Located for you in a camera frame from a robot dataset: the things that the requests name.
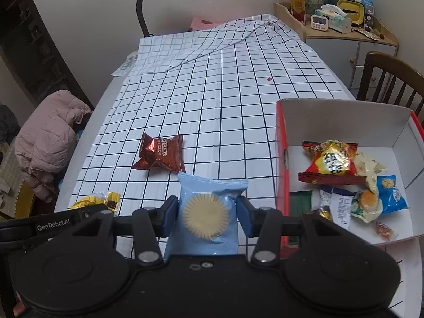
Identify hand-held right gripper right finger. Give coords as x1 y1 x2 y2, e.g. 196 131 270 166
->
235 195 345 266

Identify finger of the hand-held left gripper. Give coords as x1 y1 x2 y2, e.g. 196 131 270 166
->
70 204 113 221

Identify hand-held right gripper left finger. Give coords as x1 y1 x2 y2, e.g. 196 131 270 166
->
71 195 180 266

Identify yellow brown snack packet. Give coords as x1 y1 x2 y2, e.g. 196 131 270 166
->
105 190 121 213

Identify light blue biscuit packet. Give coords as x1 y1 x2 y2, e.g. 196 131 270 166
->
164 171 249 259

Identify small dark brown packet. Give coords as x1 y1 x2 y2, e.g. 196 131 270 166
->
311 205 333 222

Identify red yellow chips bag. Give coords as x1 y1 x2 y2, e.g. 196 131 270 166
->
297 140 368 185

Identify white cardboard box red sides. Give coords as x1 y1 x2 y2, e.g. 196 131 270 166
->
276 98 424 262

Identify blue cookie snack packet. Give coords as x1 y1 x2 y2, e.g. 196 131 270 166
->
376 175 409 216

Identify yellow cushioned chair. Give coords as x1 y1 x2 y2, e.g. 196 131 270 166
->
0 139 37 221

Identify brown cookie snack packet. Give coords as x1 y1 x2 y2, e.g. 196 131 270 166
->
131 132 185 173

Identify pink padded jacket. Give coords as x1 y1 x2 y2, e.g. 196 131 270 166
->
15 89 93 202

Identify dark clothes pile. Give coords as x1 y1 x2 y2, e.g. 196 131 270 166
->
0 104 22 140

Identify clear yolk pastry packet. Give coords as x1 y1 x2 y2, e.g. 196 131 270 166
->
351 189 384 224

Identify white checkered tablecloth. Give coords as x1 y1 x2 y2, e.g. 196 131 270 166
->
55 14 424 318

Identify small orange candy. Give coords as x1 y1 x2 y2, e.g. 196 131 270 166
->
374 221 398 241

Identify printed paper sheet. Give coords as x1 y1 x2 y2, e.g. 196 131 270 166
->
112 51 140 77

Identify dark bookshelf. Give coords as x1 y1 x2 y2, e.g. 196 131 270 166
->
0 0 93 107

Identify white cabinet wooden top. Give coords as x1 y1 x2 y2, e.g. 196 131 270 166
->
273 2 400 90

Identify dark wooden chair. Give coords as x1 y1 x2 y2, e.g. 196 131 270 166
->
356 51 424 126

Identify small white timer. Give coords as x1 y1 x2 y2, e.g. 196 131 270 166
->
310 14 329 31

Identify pale green tissue box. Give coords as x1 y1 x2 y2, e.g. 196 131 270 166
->
315 4 352 34

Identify orange liquid bottle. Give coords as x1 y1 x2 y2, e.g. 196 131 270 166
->
290 0 307 24

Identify small packets on cabinet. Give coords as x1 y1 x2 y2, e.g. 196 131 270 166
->
353 26 381 41

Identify yellow box black slot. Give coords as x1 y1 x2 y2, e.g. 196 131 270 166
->
337 0 366 27

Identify grey patterned box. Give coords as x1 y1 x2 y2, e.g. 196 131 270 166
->
364 5 376 30

